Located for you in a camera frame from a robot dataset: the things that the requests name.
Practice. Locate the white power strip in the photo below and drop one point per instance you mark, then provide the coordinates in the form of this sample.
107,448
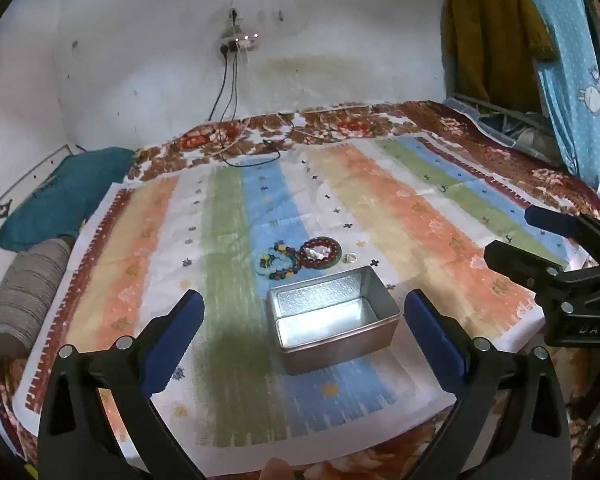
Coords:
237,42

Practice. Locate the mustard garment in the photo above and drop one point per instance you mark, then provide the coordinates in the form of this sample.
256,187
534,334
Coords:
480,35

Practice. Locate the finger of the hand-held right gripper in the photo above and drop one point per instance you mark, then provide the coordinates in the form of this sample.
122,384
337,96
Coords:
550,221
515,260

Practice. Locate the blue dotted cloth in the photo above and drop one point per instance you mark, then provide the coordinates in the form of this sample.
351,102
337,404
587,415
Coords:
565,85

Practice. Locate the striped bolster pillow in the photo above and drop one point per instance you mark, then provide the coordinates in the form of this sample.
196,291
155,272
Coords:
20,300

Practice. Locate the brown floral blanket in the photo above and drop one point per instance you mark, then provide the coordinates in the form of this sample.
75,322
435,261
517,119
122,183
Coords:
330,125

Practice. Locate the teal quilted pillow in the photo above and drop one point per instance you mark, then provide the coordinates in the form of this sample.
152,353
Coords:
55,200

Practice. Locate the striped pastel cloth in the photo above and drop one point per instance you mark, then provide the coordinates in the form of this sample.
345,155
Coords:
230,210

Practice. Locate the person's left hand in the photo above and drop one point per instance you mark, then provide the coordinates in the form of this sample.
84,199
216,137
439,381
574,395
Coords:
277,470

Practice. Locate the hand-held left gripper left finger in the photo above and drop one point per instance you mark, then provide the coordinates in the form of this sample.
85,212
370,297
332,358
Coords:
175,340

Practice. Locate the metal tin box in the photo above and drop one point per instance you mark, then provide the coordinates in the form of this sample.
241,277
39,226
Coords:
330,355

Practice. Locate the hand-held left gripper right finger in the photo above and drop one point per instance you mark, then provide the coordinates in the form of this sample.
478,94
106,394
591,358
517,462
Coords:
435,345

